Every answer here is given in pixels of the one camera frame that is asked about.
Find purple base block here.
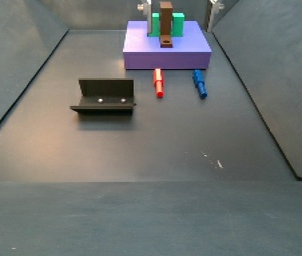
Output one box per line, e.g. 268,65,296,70
124,21,213,70

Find black angled fixture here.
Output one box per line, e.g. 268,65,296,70
70,78,136,113

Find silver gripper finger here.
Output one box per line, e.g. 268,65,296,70
208,0,225,31
138,0,153,33

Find red peg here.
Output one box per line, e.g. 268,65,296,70
154,68,165,98

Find blue peg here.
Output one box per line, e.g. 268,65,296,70
193,69,208,99

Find brown L-shaped bracket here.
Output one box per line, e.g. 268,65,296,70
160,1,173,48

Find green upright block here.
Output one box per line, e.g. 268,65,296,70
149,13,186,37

